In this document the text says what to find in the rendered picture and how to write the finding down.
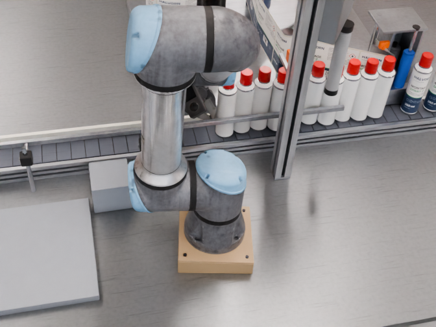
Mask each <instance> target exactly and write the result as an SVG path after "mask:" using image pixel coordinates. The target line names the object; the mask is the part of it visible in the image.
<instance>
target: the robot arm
mask: <svg viewBox="0 0 436 327"><path fill-rule="evenodd" d="M260 44H261V42H260V36H259V34H258V31H257V29H256V28H255V26H254V25H253V24H252V22H251V21H250V20H249V19H247V18H246V17H245V16H244V15H242V14H240V13H239V12H236V11H235V10H232V9H230V8H226V7H223V6H186V5H159V4H153V5H140V6H137V7H135V8H134V9H133V10H132V11H131V13H130V17H129V21H128V29H127V43H126V51H125V66H126V70H127V71H128V72H131V73H133V74H134V77H135V79H136V80H137V82H138V83H139V84H140V85H141V152H140V153H139V154H138V155H137V156H136V159H135V160H134V161H132V162H129V163H128V187H129V193H130V200H131V203H132V207H133V208H134V209H135V210H136V211H137V212H148V213H152V212H175V211H189V212H188V214H187V215H186V218H185V221H184V234H185V237H186V239H187V241H188V242H189V243H190V244H191V245H192V246H193V247H194V248H196V249H197V250H199V251H201V252H205V253H207V254H225V253H227V252H231V251H233V250H234V249H236V248H237V247H238V246H239V245H240V244H241V242H242V241H243V238H244V235H245V221H244V218H243V214H242V212H241V208H242V203H243V196H244V192H245V188H246V186H247V180H246V178H247V171H246V168H245V165H244V164H243V162H242V161H241V160H240V159H239V158H238V157H236V156H235V155H234V154H232V153H231V152H228V151H224V150H221V149H210V150H207V151H204V153H201V154H200V155H199V157H198V158H197V160H186V158H185V157H184V155H183V154H182V138H183V130H184V114H185V112H186V113H188V114H189V116H190V118H192V119H195V118H196V117H198V118H199V119H203V120H205V119H215V118H216V115H217V109H216V100H215V95H214V93H213V92H212V91H211V90H210V89H209V87H207V88H206V87H205V86H231V85H233V84H234V82H235V81H236V73H237V72H240V71H243V70H245V69H246V68H248V67H249V66H251V65H252V64H253V63H254V61H255V60H256V59H257V57H258V55H259V52H260ZM207 109H208V113H209V114H210V115H208V114H207V113H206V112H207Z"/></svg>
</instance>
